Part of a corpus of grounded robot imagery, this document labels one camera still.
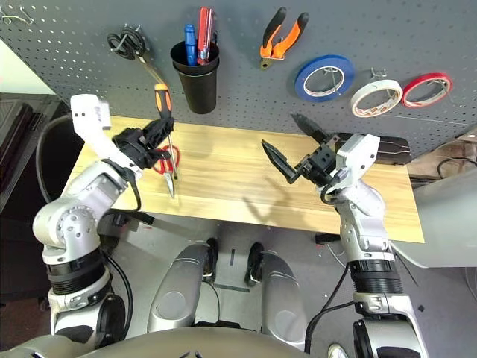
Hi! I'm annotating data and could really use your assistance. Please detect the red tape roll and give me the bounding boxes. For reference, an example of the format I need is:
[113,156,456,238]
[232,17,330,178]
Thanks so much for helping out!
[401,72,454,109]

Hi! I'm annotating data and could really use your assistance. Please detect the long black floor tape strip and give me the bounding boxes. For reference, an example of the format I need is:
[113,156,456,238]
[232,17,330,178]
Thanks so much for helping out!
[214,283,250,294]

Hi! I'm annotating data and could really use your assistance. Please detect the orange black screwdriver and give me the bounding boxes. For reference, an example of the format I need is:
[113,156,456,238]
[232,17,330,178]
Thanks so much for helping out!
[154,83,179,182]

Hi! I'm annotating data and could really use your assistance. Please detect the silver robot right leg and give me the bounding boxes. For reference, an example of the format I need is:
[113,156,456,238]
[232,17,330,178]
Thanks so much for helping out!
[245,242,310,351]

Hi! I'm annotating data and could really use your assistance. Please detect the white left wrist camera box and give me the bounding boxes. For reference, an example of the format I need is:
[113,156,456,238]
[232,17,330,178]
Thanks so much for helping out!
[69,94,124,160]

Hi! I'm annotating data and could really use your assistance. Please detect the orange black pliers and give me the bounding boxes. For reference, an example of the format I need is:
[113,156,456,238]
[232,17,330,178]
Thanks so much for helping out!
[259,6,310,70]

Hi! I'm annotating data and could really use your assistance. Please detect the small black tool case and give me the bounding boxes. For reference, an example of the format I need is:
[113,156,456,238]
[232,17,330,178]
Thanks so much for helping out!
[335,132,413,165]

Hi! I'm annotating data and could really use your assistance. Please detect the black cable loop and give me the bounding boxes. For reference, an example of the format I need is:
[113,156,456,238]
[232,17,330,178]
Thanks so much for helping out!
[436,158,477,179]

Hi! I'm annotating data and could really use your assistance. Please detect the black side cabinet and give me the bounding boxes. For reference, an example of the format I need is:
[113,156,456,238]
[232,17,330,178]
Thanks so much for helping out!
[0,92,70,212]

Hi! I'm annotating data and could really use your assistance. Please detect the white printed tape roll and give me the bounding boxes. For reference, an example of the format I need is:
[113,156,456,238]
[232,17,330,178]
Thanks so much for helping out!
[350,78,404,119]

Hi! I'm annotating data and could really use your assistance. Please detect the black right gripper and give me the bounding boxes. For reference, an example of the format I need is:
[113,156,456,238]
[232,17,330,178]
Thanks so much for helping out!
[262,113,338,184]

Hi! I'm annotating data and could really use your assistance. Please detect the silver double wire hook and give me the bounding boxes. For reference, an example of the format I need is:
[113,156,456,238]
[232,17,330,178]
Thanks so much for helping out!
[0,7,34,25]

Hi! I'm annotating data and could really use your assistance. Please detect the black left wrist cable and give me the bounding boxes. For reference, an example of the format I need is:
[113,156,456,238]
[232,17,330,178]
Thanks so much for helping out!
[35,114,75,202]

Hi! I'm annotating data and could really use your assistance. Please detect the silver robot left leg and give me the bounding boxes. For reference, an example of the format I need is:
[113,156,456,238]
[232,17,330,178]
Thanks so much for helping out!
[148,238,221,336]

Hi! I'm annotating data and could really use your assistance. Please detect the red handled scissors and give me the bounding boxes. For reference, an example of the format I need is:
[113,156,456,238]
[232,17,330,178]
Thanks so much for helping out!
[152,144,183,198]

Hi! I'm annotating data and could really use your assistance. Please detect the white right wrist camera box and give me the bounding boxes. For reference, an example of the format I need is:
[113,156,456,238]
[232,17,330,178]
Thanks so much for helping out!
[335,134,382,187]

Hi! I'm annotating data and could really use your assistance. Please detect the blue handled screwdriver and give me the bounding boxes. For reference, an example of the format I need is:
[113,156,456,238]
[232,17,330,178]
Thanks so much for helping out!
[184,24,198,66]

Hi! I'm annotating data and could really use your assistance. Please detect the blue tape roll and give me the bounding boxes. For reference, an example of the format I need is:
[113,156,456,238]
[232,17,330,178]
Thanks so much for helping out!
[294,54,356,102]

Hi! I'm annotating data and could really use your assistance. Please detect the black handled scissors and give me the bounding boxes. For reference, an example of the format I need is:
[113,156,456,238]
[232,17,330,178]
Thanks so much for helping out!
[107,25,167,87]

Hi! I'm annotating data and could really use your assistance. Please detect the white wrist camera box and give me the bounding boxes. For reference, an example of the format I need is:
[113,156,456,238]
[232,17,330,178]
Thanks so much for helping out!
[69,94,124,160]
[335,134,382,187]

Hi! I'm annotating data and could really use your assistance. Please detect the grey robot torso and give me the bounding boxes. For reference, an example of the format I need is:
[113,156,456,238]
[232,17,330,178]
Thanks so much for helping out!
[0,327,310,358]

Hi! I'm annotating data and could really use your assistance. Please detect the black plastic cup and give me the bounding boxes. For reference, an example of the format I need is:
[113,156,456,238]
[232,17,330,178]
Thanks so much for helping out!
[170,40,221,115]

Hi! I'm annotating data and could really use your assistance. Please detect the silver robot leg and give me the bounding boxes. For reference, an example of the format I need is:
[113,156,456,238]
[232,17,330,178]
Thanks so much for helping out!
[245,242,310,351]
[148,238,221,336]

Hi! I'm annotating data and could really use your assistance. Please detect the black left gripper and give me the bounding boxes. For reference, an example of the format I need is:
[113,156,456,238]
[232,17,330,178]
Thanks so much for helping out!
[111,118,175,169]

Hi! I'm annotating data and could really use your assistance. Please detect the grey metal pegboard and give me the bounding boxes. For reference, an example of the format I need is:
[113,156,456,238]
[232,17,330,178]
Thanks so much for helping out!
[0,0,477,157]

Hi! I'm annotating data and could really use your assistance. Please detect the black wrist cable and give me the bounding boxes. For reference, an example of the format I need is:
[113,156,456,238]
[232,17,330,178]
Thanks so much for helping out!
[35,114,75,202]
[304,260,358,354]

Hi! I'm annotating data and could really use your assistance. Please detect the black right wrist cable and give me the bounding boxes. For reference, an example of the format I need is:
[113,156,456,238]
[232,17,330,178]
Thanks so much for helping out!
[304,260,358,354]

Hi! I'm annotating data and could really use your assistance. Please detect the light grey panel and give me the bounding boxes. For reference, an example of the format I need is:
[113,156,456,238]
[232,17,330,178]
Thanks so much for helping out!
[387,178,477,269]

